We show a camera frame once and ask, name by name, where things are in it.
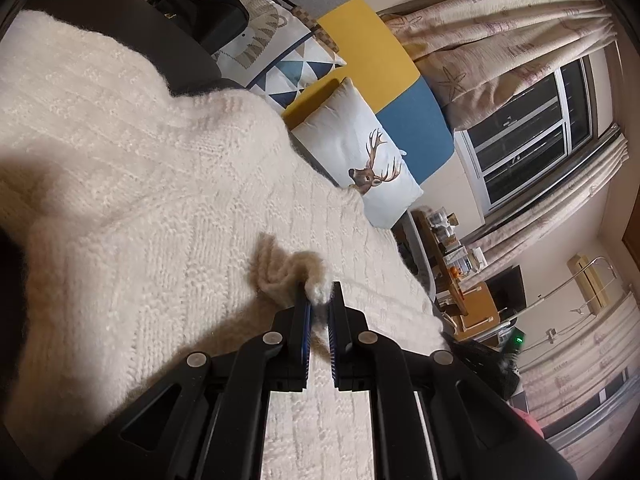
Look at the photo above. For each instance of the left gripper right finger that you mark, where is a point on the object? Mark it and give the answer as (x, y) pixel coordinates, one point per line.
(351, 366)

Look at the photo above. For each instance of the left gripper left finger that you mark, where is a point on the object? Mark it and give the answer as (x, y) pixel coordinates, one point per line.
(291, 365)

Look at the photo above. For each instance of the cream knitted sweater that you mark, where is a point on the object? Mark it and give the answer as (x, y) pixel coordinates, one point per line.
(153, 226)

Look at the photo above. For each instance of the pink quilted blanket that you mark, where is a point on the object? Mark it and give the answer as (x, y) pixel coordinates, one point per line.
(530, 421)

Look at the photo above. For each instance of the wooden side table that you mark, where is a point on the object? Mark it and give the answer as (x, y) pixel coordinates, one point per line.
(469, 312)

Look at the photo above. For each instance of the black television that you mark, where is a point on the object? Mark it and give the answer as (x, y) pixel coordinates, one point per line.
(507, 290)

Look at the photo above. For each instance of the white deer print pillow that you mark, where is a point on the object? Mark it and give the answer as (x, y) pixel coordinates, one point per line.
(347, 140)

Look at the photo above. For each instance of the grey yellow blue sofa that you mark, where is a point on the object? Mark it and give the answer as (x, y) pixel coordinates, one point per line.
(395, 92)

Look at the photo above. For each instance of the triangle pattern pillow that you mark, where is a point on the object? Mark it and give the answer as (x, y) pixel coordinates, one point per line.
(282, 52)

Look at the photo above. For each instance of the beige patterned curtain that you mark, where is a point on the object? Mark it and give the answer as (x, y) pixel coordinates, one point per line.
(476, 55)

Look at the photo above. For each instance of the black handbag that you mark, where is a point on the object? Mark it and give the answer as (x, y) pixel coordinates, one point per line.
(211, 23)

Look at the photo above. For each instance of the wall air conditioner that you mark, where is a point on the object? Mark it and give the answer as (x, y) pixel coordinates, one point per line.
(586, 275)

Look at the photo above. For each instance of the window with white frame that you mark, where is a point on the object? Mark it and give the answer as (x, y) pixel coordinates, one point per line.
(536, 132)

